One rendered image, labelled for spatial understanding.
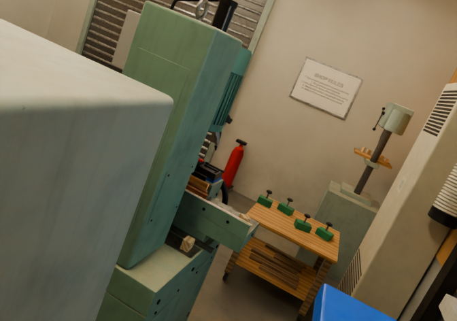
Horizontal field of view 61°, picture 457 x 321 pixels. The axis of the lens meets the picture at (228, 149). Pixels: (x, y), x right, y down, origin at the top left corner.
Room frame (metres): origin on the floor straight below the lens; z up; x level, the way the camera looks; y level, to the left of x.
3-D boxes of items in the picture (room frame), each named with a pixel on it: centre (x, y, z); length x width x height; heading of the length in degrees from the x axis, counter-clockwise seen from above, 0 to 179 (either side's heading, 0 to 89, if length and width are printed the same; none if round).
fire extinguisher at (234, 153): (4.27, -0.11, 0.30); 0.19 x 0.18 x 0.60; 167
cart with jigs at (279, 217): (2.64, -0.65, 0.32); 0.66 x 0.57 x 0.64; 77
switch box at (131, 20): (1.13, 0.36, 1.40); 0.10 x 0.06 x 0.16; 165
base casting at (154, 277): (1.28, 0.17, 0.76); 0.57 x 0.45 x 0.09; 165
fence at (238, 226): (1.35, 0.11, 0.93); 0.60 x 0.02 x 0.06; 75
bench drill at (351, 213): (3.36, -1.20, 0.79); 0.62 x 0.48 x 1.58; 167
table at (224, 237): (1.49, 0.08, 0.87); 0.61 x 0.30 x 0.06; 75
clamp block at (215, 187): (1.57, 0.05, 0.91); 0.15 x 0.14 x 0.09; 75
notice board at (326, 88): (4.22, -0.70, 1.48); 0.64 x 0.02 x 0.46; 77
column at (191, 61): (1.12, 0.21, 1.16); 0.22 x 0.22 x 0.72; 75
